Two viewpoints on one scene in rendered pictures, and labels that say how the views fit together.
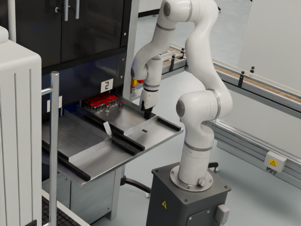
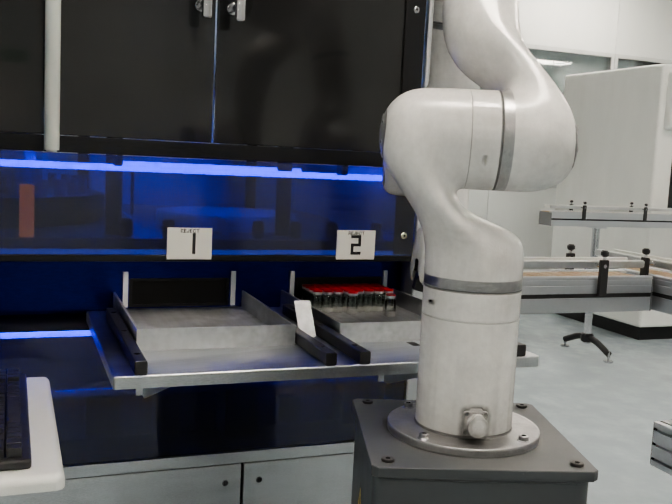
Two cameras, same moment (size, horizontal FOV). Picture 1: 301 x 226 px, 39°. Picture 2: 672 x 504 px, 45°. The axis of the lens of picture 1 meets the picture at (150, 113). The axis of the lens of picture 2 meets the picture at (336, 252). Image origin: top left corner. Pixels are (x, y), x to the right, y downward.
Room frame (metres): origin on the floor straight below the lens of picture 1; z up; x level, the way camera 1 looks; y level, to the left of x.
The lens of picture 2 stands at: (0.59, -0.60, 1.19)
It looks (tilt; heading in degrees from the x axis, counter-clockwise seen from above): 7 degrees down; 32
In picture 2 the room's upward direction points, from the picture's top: 3 degrees clockwise
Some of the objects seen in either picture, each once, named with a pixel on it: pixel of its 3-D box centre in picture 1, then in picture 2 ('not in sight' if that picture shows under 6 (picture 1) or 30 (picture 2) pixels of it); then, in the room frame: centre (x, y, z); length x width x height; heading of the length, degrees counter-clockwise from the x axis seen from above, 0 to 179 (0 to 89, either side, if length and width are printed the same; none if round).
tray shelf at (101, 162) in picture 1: (102, 133); (298, 336); (1.79, 0.22, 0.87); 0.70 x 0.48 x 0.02; 143
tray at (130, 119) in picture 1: (117, 112); (370, 312); (1.96, 0.17, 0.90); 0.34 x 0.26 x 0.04; 53
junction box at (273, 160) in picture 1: (274, 161); not in sight; (2.33, -0.83, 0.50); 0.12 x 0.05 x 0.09; 53
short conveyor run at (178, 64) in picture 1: (146, 69); (526, 278); (2.55, 0.06, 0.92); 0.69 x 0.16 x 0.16; 143
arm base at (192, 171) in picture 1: (194, 161); (467, 359); (1.53, -0.21, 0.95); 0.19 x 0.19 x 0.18
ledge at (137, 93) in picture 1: (128, 93); not in sight; (2.27, 0.14, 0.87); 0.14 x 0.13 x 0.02; 53
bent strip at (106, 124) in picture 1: (115, 133); (314, 324); (1.74, 0.15, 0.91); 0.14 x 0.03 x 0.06; 54
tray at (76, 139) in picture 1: (66, 134); (197, 316); (1.69, 0.38, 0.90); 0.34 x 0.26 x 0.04; 53
